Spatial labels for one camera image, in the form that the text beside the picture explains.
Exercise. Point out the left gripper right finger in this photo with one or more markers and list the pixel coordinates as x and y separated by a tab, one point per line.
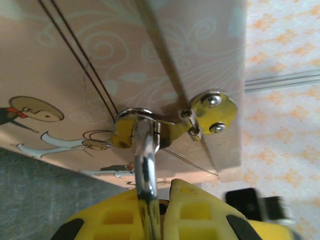
200	220

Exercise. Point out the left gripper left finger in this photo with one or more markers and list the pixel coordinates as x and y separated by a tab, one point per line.
105	220

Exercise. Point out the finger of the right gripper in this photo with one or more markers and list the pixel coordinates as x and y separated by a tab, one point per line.
273	207
243	203

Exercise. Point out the pink cartoon tin box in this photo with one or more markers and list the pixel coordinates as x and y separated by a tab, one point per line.
75	75

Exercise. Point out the aluminium frame post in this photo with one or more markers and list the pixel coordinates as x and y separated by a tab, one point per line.
282	81

